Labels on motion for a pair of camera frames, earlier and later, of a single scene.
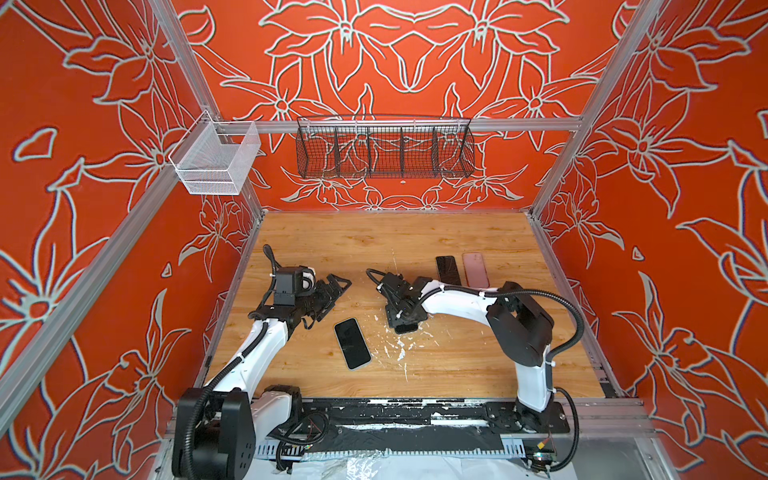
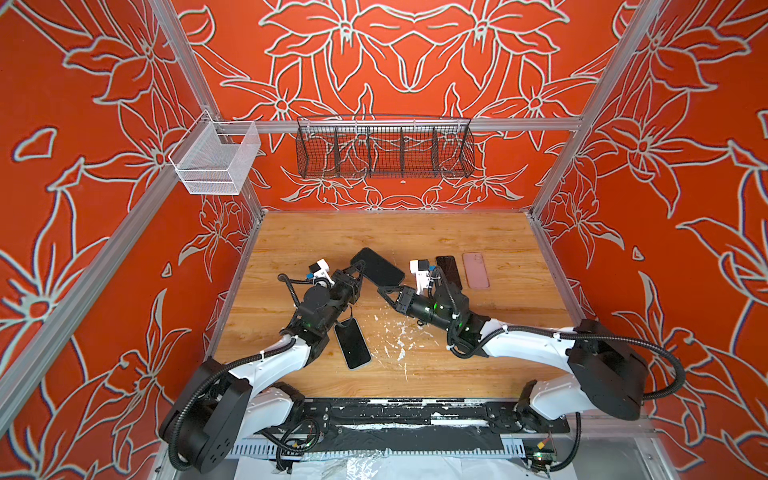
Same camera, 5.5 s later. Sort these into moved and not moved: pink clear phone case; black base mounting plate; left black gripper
Moved: left black gripper
Not moved: black base mounting plate; pink clear phone case
